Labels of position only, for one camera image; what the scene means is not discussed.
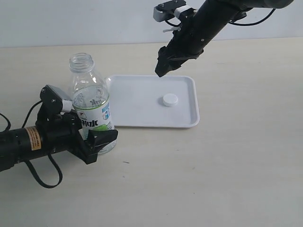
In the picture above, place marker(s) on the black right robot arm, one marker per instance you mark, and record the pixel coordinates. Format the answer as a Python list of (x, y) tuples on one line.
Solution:
[(198, 27)]

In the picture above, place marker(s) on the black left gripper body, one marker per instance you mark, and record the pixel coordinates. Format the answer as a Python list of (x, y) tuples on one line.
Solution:
[(57, 136)]

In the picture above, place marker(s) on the white rectangular plastic tray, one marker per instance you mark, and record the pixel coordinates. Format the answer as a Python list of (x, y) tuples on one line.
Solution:
[(136, 101)]

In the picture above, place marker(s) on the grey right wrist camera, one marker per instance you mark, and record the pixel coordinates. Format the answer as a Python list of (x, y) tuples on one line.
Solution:
[(173, 9)]

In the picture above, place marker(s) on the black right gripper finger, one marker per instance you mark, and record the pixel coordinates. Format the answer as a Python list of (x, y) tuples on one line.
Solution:
[(163, 66), (174, 63)]

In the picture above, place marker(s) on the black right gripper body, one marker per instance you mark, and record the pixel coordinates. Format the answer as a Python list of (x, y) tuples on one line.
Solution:
[(186, 44)]

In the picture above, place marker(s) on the white bottle cap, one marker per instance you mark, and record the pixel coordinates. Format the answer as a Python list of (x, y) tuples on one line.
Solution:
[(170, 100)]

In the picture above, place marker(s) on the clear plastic water bottle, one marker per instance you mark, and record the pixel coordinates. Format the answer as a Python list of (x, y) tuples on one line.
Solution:
[(90, 95)]

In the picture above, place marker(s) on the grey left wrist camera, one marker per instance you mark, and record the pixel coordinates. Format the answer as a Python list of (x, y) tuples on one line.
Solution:
[(55, 100)]

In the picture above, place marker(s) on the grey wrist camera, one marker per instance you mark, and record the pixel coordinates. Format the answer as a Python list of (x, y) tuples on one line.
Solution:
[(55, 100), (173, 9)]

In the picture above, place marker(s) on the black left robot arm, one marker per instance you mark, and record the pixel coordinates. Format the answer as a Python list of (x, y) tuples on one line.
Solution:
[(20, 145)]

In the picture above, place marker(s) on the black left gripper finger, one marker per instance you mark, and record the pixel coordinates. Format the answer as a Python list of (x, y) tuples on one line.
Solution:
[(72, 119), (102, 140)]

